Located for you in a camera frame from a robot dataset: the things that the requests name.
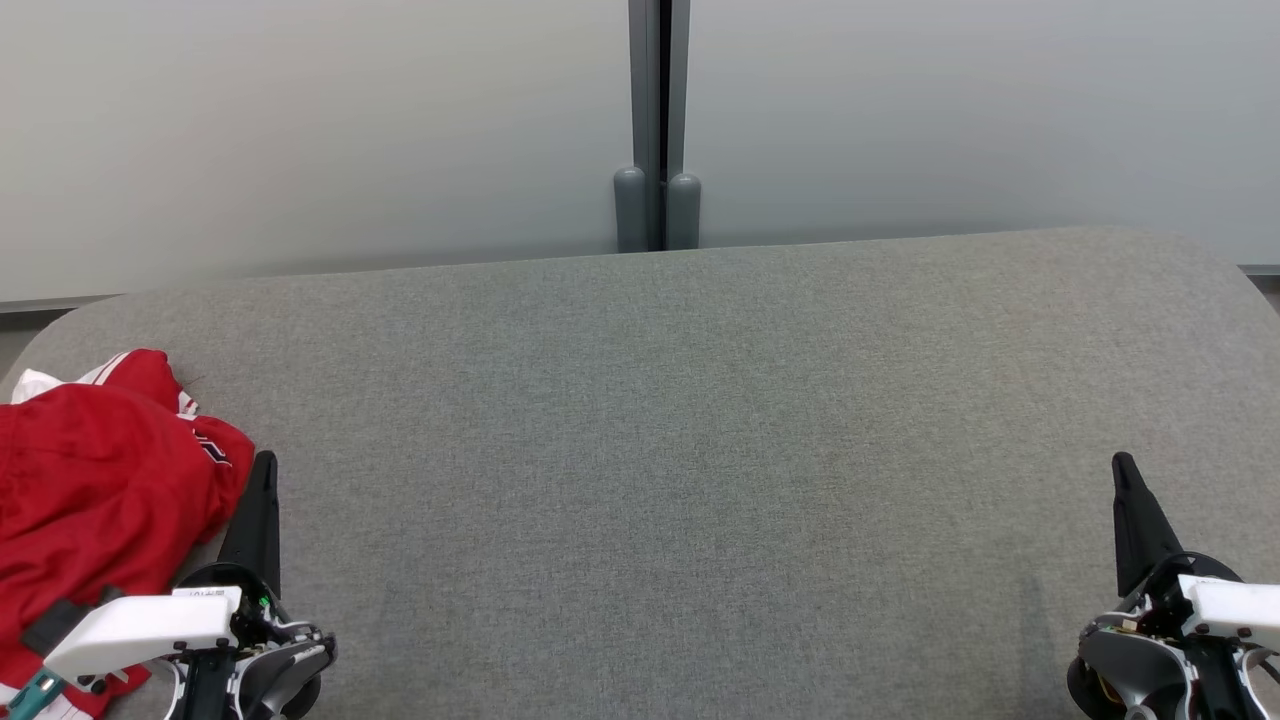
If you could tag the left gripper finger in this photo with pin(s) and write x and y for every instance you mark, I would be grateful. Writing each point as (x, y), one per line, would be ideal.
(258, 530)

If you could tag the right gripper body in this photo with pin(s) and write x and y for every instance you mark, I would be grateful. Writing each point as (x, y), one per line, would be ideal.
(1230, 605)

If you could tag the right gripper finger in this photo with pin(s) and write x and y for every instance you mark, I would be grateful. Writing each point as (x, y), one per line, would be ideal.
(1135, 530)

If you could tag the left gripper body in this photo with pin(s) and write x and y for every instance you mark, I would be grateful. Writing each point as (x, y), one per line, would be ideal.
(140, 630)

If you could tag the red sports shirt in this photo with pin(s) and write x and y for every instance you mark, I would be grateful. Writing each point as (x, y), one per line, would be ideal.
(90, 480)

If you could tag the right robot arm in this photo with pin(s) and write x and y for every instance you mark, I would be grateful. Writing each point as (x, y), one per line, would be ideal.
(1130, 660)

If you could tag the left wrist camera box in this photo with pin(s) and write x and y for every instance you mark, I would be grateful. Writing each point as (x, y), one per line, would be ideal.
(60, 622)

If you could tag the grey partition post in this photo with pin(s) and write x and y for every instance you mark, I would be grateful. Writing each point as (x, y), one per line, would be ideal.
(643, 100)

